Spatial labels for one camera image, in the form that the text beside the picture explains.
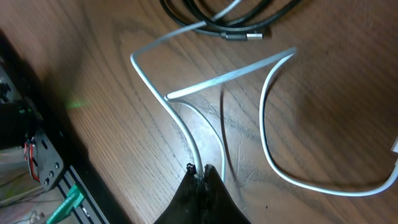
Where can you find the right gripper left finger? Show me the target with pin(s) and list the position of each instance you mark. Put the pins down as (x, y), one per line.
(185, 206)

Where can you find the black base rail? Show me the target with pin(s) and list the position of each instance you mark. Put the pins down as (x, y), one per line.
(37, 121)

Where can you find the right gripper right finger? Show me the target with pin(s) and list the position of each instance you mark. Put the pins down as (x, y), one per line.
(218, 206)

